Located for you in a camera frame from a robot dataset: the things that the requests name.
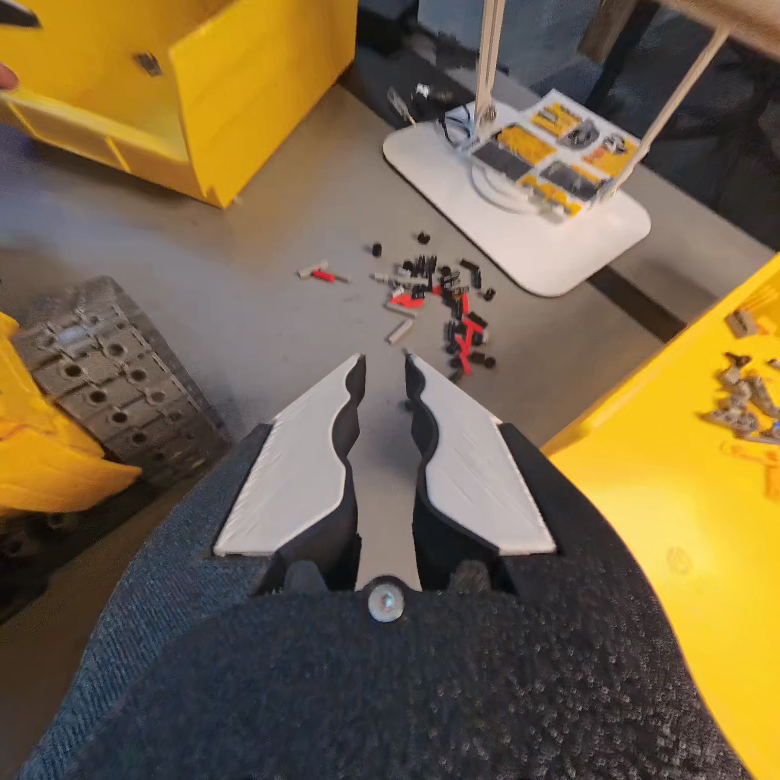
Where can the grey desk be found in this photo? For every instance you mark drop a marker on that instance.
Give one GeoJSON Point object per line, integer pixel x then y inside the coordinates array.
{"type": "Point", "coordinates": [244, 256]}

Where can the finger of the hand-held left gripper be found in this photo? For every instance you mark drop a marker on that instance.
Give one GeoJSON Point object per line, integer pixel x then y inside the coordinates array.
{"type": "Point", "coordinates": [9, 5]}

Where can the white monitor stand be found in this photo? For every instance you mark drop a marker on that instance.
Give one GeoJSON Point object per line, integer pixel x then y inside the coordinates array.
{"type": "Point", "coordinates": [548, 256]}

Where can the pile of small building pieces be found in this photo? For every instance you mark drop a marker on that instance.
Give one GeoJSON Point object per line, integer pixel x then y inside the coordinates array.
{"type": "Point", "coordinates": [457, 304]}

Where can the heap of grey blue pieces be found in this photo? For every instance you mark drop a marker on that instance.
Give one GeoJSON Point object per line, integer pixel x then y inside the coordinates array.
{"type": "Point", "coordinates": [740, 390]}

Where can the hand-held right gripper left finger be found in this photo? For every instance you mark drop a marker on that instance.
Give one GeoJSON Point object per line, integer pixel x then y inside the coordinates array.
{"type": "Point", "coordinates": [286, 487]}

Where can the yellow building-block toy vehicle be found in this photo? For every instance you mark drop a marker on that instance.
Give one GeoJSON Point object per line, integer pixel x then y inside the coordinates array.
{"type": "Point", "coordinates": [49, 463]}

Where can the small grey track link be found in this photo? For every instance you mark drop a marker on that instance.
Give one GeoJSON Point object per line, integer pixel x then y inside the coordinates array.
{"type": "Point", "coordinates": [148, 64]}

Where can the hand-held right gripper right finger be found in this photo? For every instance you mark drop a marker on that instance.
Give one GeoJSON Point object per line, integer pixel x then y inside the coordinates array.
{"type": "Point", "coordinates": [481, 487]}

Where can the person's left hand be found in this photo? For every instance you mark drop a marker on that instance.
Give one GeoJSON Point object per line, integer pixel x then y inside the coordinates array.
{"type": "Point", "coordinates": [7, 78]}

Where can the grey toy track belt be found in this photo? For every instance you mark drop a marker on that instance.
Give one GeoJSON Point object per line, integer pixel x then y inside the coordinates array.
{"type": "Point", "coordinates": [109, 378]}

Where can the yellow black sticker sheet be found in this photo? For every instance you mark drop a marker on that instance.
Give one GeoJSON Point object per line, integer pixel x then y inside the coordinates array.
{"type": "Point", "coordinates": [524, 143]}

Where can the yellow plastic storage bin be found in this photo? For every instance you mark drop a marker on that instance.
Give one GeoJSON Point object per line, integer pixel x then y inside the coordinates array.
{"type": "Point", "coordinates": [640, 518]}
{"type": "Point", "coordinates": [244, 91]}

